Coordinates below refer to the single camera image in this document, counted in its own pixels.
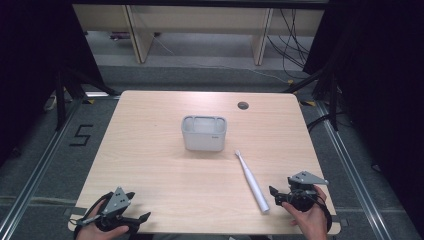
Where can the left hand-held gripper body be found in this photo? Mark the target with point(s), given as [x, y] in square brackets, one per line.
[116, 202]

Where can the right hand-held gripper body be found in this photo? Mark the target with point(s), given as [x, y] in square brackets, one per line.
[304, 196]

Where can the white electric toothbrush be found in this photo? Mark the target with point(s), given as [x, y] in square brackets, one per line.
[253, 183]

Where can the grey toothbrush holder box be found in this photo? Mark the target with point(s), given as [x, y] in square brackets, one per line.
[204, 138]

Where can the person's right hand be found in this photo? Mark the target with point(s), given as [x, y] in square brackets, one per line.
[313, 223]

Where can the person's left hand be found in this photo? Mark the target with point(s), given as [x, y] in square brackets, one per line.
[87, 231]

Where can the black metal stand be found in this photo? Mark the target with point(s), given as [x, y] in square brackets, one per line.
[60, 100]
[333, 100]

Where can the yellow floor tape piece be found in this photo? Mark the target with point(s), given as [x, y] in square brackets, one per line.
[290, 81]

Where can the white power strip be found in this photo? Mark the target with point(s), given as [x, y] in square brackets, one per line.
[50, 104]

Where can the black curtain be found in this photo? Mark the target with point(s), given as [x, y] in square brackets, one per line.
[30, 66]
[383, 83]

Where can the small purple object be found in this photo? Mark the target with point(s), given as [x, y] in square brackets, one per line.
[120, 35]

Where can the metal floor rail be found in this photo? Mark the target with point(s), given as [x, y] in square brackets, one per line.
[353, 170]
[36, 170]

